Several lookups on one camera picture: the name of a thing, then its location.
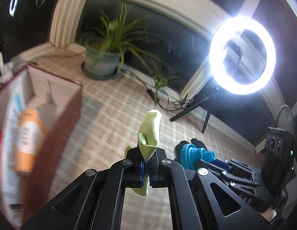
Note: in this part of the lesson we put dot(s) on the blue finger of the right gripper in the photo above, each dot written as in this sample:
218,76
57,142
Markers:
219,166

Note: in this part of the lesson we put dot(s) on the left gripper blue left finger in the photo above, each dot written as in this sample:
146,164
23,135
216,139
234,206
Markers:
134,174

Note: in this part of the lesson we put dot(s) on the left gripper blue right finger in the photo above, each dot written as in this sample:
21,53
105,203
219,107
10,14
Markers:
158,169

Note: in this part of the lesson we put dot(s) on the blue collapsible funnel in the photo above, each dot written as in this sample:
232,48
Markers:
190,157

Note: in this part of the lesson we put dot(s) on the light green cloth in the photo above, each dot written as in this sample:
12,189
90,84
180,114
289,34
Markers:
148,139

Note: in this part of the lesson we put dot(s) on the orange white tissue pack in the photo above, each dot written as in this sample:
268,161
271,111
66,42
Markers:
30,138

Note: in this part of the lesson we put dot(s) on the blue white mask package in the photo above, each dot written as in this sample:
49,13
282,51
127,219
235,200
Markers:
9,179

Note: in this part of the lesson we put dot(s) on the right white gloved hand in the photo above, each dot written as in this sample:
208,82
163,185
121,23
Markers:
269,214

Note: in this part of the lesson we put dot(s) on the black knit glove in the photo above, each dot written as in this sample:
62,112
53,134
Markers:
194,143

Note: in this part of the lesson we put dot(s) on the black tripod stand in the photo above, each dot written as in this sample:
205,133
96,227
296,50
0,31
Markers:
207,102

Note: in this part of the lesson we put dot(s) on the small spider plant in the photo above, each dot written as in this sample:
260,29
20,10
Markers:
160,81

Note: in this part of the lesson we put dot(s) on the dark red storage box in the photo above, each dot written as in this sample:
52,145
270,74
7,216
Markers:
58,101

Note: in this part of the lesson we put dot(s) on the large potted plant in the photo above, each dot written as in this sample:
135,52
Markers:
105,56

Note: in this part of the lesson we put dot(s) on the white ring light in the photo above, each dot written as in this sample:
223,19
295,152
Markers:
242,55

